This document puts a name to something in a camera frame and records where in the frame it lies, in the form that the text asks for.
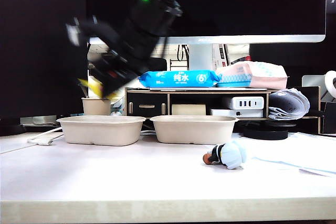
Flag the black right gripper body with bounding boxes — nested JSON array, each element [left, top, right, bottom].
[[90, 21, 160, 89]]

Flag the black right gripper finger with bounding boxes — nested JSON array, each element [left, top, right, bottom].
[[90, 72, 109, 97], [106, 78, 129, 96]]

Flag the yellow doll with black ears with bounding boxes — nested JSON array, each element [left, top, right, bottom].
[[77, 78, 119, 99]]

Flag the penguin doll light blue dress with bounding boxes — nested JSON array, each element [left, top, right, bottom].
[[202, 141, 248, 170]]

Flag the beige paper box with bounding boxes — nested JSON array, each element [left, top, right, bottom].
[[56, 115, 146, 147], [149, 115, 240, 145]]

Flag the beige cardboard box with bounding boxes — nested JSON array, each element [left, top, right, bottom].
[[171, 103, 207, 116]]

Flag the white flat box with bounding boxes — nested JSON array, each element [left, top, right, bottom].
[[209, 108, 264, 118]]

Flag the black box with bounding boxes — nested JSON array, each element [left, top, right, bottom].
[[320, 101, 336, 134]]

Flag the beige paper cup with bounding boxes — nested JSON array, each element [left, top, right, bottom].
[[81, 97, 112, 116]]

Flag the black office chair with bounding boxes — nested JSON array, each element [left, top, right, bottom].
[[146, 57, 168, 73]]

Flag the wooden desk shelf organizer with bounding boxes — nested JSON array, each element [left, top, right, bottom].
[[124, 86, 322, 135]]

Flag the blue wet wipes pack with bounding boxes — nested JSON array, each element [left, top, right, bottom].
[[138, 69, 222, 89]]

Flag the white monitor stand column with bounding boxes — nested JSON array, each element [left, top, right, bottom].
[[188, 44, 213, 71]]

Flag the black panel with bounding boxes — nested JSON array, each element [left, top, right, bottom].
[[0, 0, 89, 137]]

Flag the white carton with red print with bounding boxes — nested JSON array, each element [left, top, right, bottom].
[[211, 44, 230, 69]]

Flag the white multi-port charger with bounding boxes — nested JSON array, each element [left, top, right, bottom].
[[222, 96, 264, 111]]

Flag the large black silver-edged monitor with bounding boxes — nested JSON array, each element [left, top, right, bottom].
[[86, 0, 327, 46]]

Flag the pink tissue pack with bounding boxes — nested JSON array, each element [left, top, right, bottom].
[[215, 61, 290, 91]]

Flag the folded grey paper stack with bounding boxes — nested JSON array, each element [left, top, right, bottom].
[[267, 88, 311, 122]]

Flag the silver metal stand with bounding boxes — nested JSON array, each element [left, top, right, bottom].
[[301, 74, 327, 88]]

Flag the white paper sheets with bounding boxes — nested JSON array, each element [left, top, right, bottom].
[[251, 132, 336, 178]]

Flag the white tape roll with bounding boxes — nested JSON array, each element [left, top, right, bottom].
[[323, 70, 336, 97]]

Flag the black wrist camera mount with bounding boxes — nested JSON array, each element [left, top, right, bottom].
[[65, 16, 120, 51]]

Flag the white cable with adapter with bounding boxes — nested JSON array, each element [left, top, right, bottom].
[[26, 127, 64, 146]]

